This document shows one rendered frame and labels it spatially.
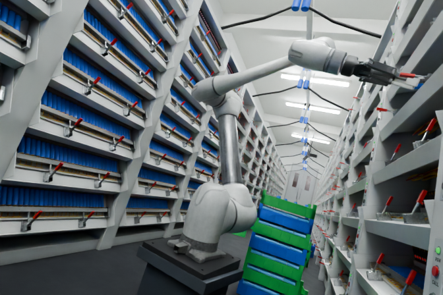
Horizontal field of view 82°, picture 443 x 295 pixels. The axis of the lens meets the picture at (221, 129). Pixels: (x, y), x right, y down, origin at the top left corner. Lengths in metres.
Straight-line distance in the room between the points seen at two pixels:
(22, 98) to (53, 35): 0.24
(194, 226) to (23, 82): 0.78
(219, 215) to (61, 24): 0.92
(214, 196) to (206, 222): 0.10
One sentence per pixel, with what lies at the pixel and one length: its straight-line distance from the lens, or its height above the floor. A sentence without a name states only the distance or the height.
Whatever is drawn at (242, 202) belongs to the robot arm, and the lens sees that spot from 1.20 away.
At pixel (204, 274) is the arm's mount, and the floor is 0.22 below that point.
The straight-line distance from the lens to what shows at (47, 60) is 1.13.
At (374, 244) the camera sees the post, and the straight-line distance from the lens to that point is 1.25.
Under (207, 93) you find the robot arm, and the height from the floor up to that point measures 0.92.
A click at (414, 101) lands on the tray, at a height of 0.91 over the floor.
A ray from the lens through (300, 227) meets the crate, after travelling 1.54.
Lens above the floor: 0.51
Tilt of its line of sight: 12 degrees up
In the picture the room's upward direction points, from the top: 17 degrees clockwise
